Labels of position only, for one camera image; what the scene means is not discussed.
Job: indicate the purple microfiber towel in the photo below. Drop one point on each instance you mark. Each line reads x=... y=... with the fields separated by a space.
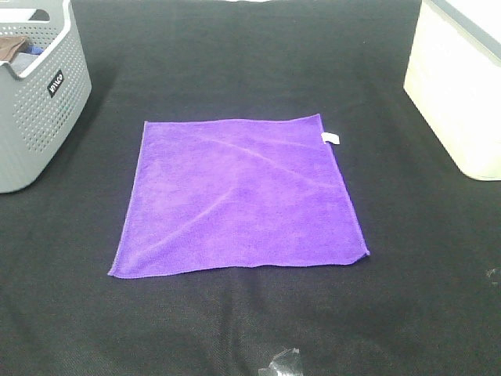
x=236 y=192

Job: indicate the clear tape piece front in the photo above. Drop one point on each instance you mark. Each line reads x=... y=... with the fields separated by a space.
x=286 y=363

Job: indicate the clear tape piece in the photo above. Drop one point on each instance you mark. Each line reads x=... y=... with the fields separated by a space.
x=493 y=276
x=286 y=363

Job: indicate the grey perforated laundry basket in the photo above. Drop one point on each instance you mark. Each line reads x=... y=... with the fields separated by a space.
x=40 y=105

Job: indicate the white plastic storage box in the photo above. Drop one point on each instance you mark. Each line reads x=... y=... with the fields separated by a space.
x=453 y=79

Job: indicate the clear tape piece right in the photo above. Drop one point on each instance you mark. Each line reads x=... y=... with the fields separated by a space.
x=493 y=276

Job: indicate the blue cloth in basket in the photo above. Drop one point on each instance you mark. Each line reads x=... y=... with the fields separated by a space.
x=32 y=50

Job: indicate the brown cloth in basket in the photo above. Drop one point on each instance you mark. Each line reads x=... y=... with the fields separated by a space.
x=11 y=45

